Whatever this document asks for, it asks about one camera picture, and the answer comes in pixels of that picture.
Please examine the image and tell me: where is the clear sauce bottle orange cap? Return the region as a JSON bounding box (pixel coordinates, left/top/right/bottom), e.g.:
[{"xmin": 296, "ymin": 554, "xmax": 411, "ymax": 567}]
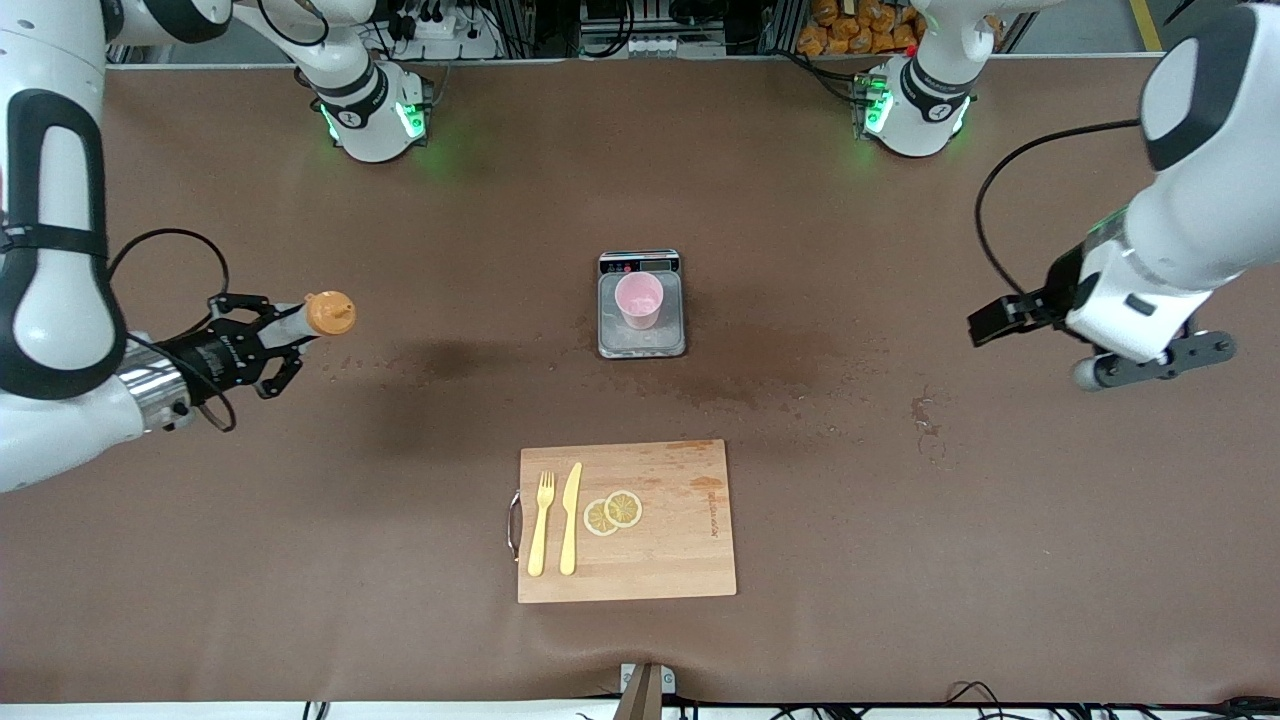
[{"xmin": 265, "ymin": 290, "xmax": 357, "ymax": 342}]

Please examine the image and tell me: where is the pink plastic cup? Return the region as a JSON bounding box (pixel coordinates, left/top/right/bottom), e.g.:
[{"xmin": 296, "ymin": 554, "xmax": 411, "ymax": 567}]
[{"xmin": 614, "ymin": 273, "xmax": 665, "ymax": 331}]

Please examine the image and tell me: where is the yellow plastic fork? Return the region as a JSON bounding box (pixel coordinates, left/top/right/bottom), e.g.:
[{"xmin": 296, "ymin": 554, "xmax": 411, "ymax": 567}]
[{"xmin": 527, "ymin": 471, "xmax": 556, "ymax": 578}]

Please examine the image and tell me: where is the orange snack packets pile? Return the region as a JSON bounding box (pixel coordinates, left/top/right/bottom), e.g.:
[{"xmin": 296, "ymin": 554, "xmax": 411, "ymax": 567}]
[{"xmin": 797, "ymin": 0, "xmax": 931, "ymax": 56}]

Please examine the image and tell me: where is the yellow plastic knife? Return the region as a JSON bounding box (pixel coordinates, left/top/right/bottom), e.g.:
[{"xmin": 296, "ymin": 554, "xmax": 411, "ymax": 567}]
[{"xmin": 559, "ymin": 462, "xmax": 583, "ymax": 576}]

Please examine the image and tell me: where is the white power strip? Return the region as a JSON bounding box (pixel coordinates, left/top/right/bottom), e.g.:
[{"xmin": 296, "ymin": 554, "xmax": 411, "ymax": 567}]
[{"xmin": 385, "ymin": 10, "xmax": 501, "ymax": 59}]

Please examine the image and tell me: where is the grey digital kitchen scale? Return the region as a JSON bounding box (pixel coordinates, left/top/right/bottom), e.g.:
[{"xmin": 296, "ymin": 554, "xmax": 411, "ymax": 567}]
[{"xmin": 597, "ymin": 250, "xmax": 688, "ymax": 359}]

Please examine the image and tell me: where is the white terminal block row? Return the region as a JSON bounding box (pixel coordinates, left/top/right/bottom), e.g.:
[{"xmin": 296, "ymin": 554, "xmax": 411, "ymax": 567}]
[{"xmin": 580, "ymin": 28, "xmax": 726, "ymax": 58}]

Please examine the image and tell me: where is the black cable bundle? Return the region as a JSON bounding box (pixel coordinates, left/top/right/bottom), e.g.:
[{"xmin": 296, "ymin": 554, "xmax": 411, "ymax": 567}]
[{"xmin": 940, "ymin": 682, "xmax": 1280, "ymax": 720}]

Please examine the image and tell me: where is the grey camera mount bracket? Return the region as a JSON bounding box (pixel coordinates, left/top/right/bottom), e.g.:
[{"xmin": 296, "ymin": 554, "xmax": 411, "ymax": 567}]
[{"xmin": 618, "ymin": 662, "xmax": 677, "ymax": 720}]

